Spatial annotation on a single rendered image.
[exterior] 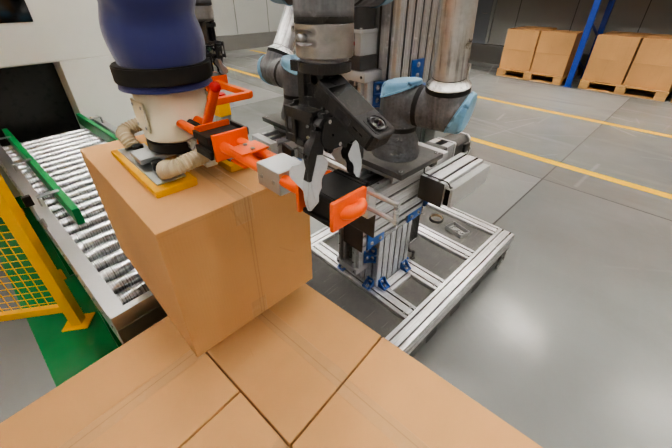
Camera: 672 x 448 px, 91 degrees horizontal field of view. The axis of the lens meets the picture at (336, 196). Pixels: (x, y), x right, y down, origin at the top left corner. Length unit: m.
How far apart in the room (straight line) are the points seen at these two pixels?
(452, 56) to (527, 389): 1.46
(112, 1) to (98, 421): 1.00
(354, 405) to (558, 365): 1.21
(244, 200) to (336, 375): 0.58
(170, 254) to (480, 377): 1.46
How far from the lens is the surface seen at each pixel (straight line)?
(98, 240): 1.83
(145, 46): 0.87
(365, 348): 1.13
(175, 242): 0.77
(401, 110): 0.98
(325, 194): 0.49
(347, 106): 0.43
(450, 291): 1.79
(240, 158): 0.67
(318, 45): 0.44
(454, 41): 0.89
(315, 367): 1.10
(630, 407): 2.06
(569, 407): 1.92
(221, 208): 0.78
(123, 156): 1.10
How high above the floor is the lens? 1.48
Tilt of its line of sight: 32 degrees down
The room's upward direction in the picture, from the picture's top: straight up
